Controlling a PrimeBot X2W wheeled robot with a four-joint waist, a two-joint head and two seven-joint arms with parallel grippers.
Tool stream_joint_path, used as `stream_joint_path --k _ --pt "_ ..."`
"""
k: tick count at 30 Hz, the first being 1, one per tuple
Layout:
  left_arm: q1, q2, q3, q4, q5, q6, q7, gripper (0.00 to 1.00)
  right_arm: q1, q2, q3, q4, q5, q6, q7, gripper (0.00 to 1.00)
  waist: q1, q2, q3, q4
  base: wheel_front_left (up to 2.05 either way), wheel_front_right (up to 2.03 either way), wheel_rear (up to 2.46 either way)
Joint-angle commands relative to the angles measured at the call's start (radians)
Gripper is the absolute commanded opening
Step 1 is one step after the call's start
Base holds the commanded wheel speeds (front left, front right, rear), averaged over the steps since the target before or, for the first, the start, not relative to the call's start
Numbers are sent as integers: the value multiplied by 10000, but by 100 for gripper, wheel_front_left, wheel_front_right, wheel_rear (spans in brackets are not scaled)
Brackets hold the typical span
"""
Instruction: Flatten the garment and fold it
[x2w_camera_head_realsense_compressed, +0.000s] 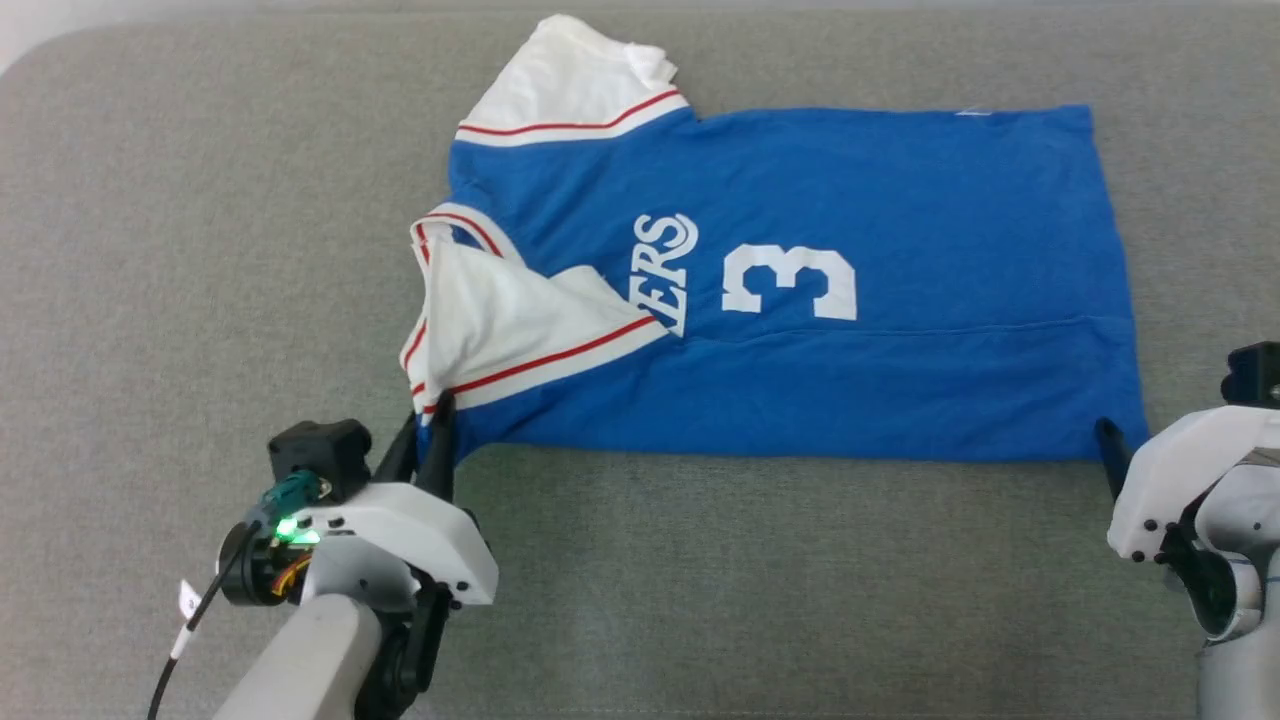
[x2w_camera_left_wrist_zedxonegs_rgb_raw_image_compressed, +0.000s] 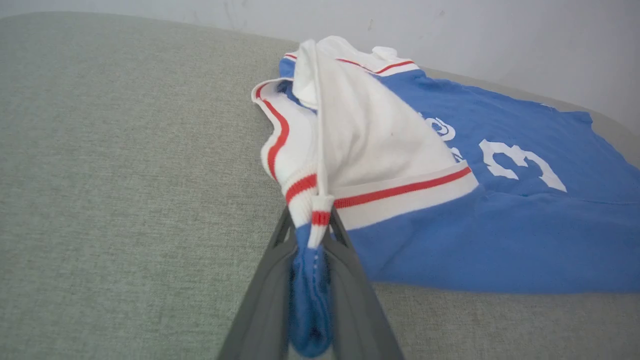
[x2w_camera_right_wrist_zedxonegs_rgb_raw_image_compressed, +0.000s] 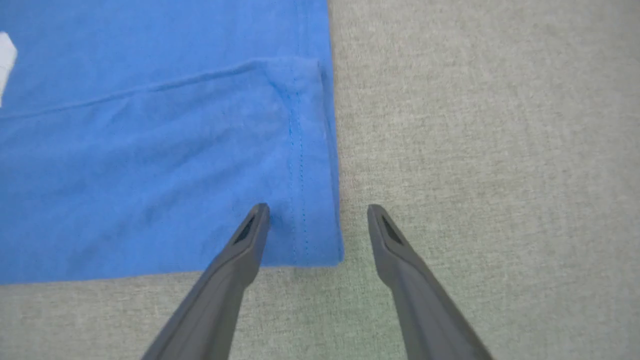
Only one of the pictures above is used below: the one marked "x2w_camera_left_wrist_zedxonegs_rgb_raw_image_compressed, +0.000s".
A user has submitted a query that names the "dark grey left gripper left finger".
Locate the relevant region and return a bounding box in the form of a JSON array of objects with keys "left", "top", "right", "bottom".
[{"left": 217, "top": 206, "right": 297, "bottom": 360}]

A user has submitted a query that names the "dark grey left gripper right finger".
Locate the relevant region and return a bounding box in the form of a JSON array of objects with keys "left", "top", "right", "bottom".
[{"left": 326, "top": 207, "right": 405, "bottom": 360}]

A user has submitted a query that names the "blue white red-striped jersey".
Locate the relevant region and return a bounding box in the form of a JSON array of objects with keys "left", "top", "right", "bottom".
[{"left": 251, "top": 35, "right": 640, "bottom": 358}]

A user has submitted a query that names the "grey fabric sofa cushion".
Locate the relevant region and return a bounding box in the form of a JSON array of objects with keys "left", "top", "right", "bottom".
[{"left": 0, "top": 11, "right": 640, "bottom": 360}]

